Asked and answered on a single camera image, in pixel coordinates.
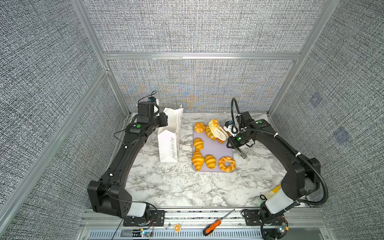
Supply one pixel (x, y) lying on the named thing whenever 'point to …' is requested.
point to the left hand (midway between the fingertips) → (166, 116)
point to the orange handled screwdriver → (210, 228)
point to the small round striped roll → (198, 143)
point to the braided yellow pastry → (213, 124)
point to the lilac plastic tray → (208, 152)
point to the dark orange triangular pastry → (220, 141)
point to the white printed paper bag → (168, 136)
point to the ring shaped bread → (222, 166)
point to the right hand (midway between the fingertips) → (230, 143)
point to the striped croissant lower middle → (210, 161)
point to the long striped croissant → (198, 159)
